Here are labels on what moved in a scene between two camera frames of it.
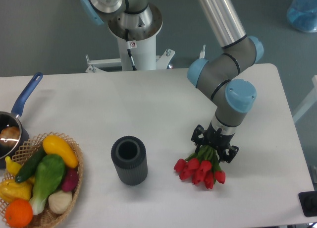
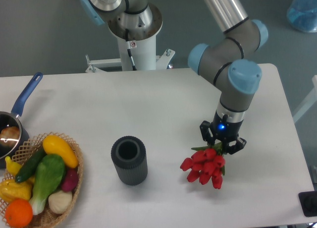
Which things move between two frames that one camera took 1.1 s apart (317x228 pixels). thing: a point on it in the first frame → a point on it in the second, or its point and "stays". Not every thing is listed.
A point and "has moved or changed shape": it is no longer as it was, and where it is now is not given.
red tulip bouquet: (202, 166) has moved or changed shape
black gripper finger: (229, 153) → (240, 144)
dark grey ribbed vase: (129, 154) stays
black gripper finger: (197, 137) → (206, 133)
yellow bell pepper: (10, 190) stays
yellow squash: (54, 144) stays
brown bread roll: (9, 136) stays
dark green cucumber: (30, 164) stays
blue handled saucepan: (13, 133) stays
